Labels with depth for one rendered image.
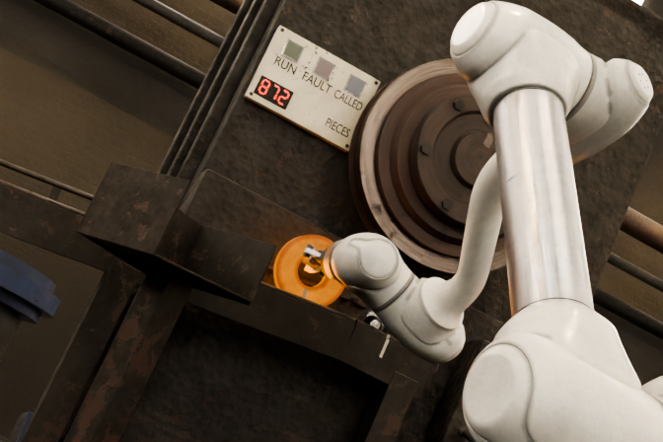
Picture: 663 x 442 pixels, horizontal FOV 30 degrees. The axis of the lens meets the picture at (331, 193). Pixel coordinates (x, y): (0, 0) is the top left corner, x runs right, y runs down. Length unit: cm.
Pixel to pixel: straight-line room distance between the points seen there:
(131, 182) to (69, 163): 651
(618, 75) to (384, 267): 57
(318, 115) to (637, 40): 86
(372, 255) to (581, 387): 86
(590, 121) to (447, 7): 109
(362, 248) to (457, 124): 52
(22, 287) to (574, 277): 65
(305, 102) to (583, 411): 149
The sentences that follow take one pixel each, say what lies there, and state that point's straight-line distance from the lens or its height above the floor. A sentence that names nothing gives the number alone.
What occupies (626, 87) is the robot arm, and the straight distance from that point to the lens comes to 187.
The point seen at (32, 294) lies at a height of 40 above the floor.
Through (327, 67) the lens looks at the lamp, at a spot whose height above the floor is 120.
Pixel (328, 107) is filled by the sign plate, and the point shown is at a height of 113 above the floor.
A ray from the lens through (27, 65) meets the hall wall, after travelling 875.
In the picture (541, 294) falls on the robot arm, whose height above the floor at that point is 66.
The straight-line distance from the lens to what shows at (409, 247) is 261.
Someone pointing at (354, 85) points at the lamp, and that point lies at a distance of 276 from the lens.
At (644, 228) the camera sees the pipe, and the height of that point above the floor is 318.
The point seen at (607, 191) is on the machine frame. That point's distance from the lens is 302.
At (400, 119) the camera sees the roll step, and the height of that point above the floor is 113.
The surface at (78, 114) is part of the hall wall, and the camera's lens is 871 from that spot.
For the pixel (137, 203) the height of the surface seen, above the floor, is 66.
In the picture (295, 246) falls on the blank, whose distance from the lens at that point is 255.
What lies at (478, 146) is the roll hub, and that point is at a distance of 260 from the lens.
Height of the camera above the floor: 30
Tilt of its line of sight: 14 degrees up
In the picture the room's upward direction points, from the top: 25 degrees clockwise
